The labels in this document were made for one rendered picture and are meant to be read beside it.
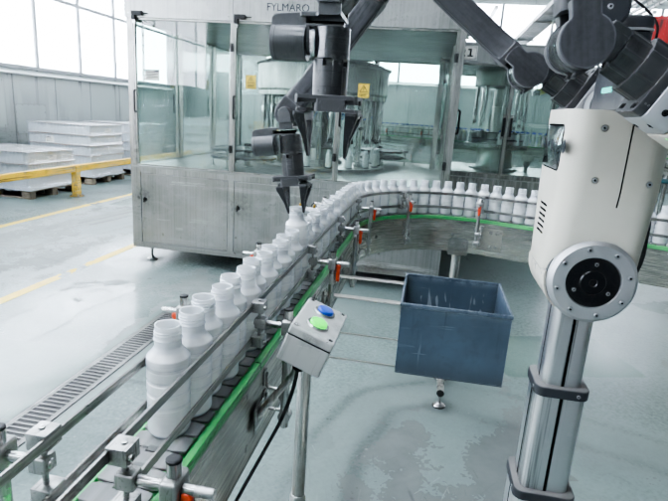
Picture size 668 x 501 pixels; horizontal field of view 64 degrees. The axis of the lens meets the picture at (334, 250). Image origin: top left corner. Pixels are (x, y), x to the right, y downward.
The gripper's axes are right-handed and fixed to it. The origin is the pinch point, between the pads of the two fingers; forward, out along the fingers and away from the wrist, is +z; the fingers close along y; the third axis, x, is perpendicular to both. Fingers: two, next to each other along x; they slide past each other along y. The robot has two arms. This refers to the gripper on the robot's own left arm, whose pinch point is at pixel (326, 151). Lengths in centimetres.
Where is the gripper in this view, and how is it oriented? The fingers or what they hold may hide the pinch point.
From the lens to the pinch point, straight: 91.0
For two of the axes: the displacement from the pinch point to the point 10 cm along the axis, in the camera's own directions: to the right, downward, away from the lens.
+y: 9.8, 1.0, -1.7
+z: -0.6, 9.7, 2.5
